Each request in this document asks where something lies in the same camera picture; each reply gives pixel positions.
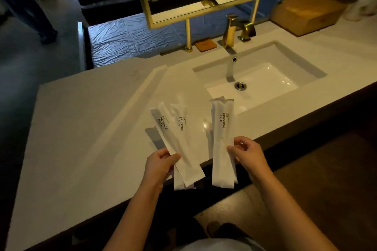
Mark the person's right thumb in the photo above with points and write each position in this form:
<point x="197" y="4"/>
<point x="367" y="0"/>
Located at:
<point x="234" y="151"/>

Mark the white rectangular sink basin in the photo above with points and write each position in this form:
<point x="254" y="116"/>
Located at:
<point x="265" y="74"/>

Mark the wooden box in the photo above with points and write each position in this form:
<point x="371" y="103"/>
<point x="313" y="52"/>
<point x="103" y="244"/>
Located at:
<point x="306" y="14"/>

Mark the person's dark shoe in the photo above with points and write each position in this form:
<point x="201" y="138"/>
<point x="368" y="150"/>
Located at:
<point x="229" y="230"/>

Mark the white toothbrush packet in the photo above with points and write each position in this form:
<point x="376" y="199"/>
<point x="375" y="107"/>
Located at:
<point x="173" y="139"/>
<point x="222" y="130"/>
<point x="236" y="175"/>
<point x="183" y="118"/>

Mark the person's left thumb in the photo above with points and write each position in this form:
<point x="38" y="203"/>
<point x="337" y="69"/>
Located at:
<point x="173" y="159"/>

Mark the orange square coaster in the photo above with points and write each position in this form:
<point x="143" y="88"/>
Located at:
<point x="205" y="45"/>

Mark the person's right forearm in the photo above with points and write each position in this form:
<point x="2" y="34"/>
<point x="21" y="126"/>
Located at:
<point x="288" y="215"/>

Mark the gold faucet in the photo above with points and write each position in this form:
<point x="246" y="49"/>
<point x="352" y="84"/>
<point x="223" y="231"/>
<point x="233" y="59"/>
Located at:
<point x="231" y="28"/>

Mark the person's left forearm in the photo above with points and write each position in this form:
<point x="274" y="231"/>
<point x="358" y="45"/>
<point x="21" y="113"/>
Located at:
<point x="135" y="218"/>

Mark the white towel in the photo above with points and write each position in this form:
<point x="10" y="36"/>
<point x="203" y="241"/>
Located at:
<point x="362" y="8"/>

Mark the person's left hand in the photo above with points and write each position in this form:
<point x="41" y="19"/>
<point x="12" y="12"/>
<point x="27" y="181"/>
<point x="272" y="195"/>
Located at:
<point x="157" y="170"/>

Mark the metal sink drain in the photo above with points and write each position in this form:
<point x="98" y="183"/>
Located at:
<point x="240" y="85"/>

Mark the person's right hand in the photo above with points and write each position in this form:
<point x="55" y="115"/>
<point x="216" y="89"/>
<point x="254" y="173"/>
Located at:
<point x="253" y="158"/>

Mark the person's white shirt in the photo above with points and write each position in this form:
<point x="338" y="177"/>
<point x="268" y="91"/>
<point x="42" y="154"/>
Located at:
<point x="221" y="245"/>

